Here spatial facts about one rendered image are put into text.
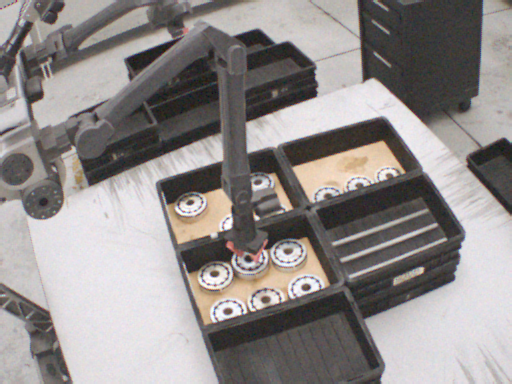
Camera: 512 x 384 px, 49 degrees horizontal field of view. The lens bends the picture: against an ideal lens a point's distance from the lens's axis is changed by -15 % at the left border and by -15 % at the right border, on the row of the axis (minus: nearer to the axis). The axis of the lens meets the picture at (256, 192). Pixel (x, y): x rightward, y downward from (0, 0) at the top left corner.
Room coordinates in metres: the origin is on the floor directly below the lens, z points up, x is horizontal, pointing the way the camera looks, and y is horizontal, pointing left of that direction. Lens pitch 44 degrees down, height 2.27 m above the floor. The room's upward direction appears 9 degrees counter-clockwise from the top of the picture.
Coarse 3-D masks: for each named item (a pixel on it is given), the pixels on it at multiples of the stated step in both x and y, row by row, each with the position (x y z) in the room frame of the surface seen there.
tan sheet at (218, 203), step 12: (276, 180) 1.52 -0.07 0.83; (216, 192) 1.51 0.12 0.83; (276, 192) 1.46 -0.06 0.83; (216, 204) 1.45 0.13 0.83; (228, 204) 1.45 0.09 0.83; (288, 204) 1.40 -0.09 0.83; (204, 216) 1.41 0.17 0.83; (216, 216) 1.40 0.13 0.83; (180, 228) 1.38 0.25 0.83; (192, 228) 1.37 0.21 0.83; (204, 228) 1.36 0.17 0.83; (216, 228) 1.35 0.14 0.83; (180, 240) 1.33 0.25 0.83
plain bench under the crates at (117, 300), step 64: (256, 128) 1.96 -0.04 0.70; (320, 128) 1.90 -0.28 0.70; (128, 192) 1.72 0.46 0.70; (448, 192) 1.45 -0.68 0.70; (64, 256) 1.45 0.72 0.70; (128, 256) 1.41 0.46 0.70; (64, 320) 1.16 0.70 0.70; (128, 320) 1.13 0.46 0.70; (192, 320) 1.11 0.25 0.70; (384, 320) 0.98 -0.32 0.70; (448, 320) 0.92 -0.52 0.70
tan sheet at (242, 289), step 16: (304, 240) 1.25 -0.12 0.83; (192, 272) 1.19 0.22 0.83; (272, 272) 1.15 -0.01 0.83; (304, 272) 1.13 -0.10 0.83; (320, 272) 1.12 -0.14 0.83; (192, 288) 1.13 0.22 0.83; (240, 288) 1.11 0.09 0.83; (256, 288) 1.10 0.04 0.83; (208, 304) 1.07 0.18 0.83; (208, 320) 1.01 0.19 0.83
